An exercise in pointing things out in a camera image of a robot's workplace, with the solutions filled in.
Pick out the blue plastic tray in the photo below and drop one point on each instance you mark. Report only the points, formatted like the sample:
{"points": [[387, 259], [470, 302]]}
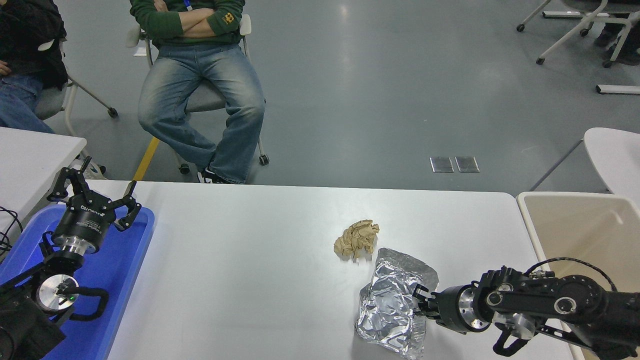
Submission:
{"points": [[115, 280]]}

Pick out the foil tray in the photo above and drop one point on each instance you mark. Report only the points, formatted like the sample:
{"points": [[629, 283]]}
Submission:
{"points": [[390, 300]]}

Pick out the person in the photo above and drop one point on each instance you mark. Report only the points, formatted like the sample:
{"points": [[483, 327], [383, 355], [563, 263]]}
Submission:
{"points": [[625, 47], [25, 45], [200, 90]]}

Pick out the short white floor bar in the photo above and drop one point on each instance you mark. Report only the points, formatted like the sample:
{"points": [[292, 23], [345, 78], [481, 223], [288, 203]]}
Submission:
{"points": [[560, 14]]}

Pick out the long white floor bar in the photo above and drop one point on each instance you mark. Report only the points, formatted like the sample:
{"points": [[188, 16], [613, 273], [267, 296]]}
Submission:
{"points": [[617, 89]]}

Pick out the large pale bin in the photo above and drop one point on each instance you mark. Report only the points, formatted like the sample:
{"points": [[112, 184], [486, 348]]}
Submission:
{"points": [[580, 235]]}

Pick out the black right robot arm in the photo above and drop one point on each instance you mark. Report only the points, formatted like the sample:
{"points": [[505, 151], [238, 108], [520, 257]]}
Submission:
{"points": [[575, 300]]}

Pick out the grey swivel chair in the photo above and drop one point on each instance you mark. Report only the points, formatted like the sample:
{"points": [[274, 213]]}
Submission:
{"points": [[205, 102]]}

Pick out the person's hand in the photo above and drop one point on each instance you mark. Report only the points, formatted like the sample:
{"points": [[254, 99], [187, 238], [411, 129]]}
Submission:
{"points": [[4, 67]]}

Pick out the crumpled tan paper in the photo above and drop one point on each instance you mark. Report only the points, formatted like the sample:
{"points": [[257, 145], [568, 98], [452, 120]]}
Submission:
{"points": [[356, 239]]}

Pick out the white side table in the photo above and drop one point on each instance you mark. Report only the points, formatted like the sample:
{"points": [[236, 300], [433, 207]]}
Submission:
{"points": [[30, 160]]}

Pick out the silver floor plate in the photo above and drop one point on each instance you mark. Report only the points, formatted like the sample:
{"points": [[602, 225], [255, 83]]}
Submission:
{"points": [[467, 164], [442, 165]]}

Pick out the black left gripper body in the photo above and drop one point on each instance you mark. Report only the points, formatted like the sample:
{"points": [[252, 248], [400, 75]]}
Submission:
{"points": [[82, 222]]}

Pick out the person's right forearm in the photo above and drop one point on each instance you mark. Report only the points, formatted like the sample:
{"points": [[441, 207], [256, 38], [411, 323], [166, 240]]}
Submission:
{"points": [[199, 15]]}

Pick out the white-framed wheeled chair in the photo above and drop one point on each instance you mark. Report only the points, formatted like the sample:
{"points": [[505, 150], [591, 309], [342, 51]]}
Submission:
{"points": [[570, 32]]}

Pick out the grey chair with white frame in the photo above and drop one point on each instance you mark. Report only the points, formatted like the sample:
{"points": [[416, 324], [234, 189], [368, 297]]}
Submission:
{"points": [[47, 102]]}

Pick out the white rounded table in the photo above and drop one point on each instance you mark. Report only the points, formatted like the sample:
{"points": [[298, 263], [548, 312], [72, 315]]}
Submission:
{"points": [[615, 160]]}

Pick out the person's left hand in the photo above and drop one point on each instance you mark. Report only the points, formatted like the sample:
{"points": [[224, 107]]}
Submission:
{"points": [[160, 4]]}

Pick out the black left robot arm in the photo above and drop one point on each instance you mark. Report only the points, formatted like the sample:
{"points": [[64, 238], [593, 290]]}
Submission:
{"points": [[20, 325]]}

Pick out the person's left forearm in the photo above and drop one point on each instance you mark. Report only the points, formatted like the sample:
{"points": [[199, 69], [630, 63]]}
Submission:
{"points": [[197, 32]]}

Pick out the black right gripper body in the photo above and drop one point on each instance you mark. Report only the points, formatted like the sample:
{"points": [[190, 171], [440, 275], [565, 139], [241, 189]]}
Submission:
{"points": [[447, 307]]}

